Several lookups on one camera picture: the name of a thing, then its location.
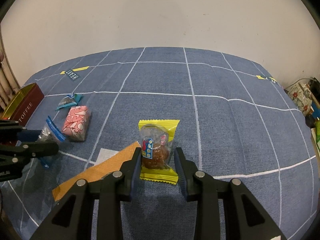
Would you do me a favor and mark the pink patterned snack pack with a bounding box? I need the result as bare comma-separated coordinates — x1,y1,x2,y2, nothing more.
61,106,91,141

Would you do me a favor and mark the beige curtain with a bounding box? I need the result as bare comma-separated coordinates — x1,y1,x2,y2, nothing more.
0,42,21,111

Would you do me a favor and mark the blue-edged dark snack packet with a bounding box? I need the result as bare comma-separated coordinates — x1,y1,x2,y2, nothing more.
37,115,66,168

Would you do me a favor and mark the orange tape strip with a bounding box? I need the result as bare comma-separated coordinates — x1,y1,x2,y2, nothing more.
52,141,140,202

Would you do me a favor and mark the red toffee tin box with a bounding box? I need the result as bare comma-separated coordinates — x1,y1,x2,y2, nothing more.
1,83,44,126

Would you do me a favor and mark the blue grid tablecloth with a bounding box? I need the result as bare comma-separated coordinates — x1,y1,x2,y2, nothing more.
0,46,317,240

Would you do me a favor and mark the teal candy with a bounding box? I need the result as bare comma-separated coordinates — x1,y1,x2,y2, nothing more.
56,93,82,111

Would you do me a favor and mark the yellow-edged snack packet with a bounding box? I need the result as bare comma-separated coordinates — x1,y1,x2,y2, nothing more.
138,119,180,185

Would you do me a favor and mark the floral ceramic pot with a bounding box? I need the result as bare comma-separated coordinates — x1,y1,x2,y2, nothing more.
284,79,316,117

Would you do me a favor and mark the white paper label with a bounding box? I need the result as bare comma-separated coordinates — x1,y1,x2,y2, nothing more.
95,148,118,165

